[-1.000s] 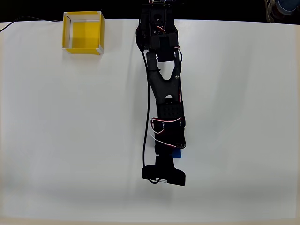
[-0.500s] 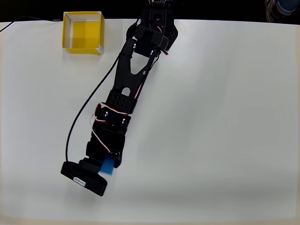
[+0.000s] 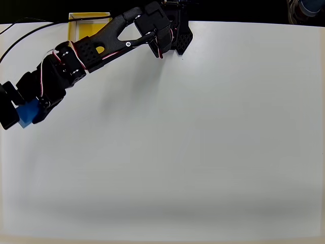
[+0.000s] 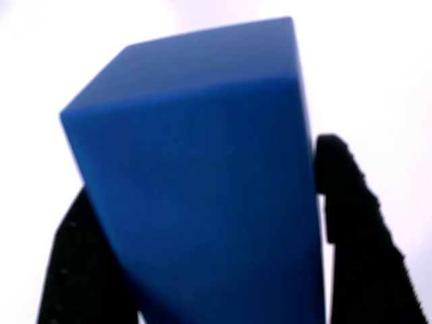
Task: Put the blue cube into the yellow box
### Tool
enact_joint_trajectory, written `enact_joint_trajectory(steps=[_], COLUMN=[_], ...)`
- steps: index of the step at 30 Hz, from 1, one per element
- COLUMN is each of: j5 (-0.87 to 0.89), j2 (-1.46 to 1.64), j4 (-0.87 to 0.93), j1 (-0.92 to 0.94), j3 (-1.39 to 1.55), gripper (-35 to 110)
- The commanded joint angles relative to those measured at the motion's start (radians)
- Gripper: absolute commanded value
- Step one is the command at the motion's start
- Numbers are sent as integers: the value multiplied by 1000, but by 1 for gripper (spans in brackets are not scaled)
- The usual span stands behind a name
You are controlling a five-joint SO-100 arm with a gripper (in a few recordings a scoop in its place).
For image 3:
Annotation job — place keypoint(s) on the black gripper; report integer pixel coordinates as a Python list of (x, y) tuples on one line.
[(43, 110)]

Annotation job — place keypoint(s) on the blue cube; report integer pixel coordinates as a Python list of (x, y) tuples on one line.
[(26, 114)]

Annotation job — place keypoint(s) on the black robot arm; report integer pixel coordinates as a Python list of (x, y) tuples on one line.
[(111, 30)]

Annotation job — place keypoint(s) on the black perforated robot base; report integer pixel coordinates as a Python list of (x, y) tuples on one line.
[(184, 40)]

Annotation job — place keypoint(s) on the yellow open box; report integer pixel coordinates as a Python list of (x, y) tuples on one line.
[(89, 28)]

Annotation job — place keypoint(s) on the black webcam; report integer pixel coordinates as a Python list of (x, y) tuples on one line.
[(7, 111)]

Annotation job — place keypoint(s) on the grey and blue shoe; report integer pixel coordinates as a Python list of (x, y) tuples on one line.
[(307, 10)]

